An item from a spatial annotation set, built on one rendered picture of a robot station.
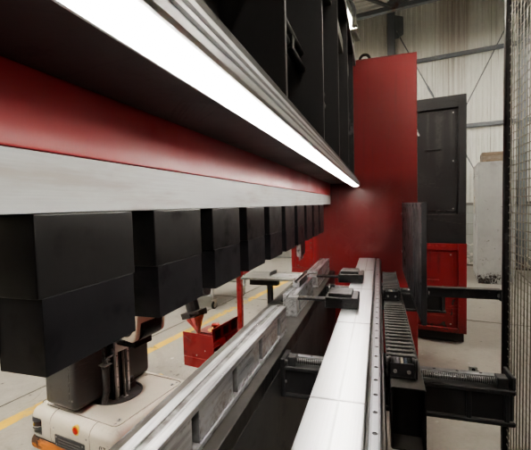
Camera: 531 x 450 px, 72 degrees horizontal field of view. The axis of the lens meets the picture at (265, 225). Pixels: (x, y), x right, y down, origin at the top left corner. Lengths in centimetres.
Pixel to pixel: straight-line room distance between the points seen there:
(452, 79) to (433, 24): 123
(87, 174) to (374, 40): 908
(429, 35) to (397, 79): 656
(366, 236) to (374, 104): 88
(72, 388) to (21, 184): 194
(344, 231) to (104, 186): 221
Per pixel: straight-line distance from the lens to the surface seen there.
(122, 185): 52
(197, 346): 166
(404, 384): 80
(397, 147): 260
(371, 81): 269
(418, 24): 935
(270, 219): 113
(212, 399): 85
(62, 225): 44
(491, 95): 884
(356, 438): 66
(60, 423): 240
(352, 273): 172
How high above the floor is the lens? 134
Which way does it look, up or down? 3 degrees down
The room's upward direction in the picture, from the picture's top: 1 degrees counter-clockwise
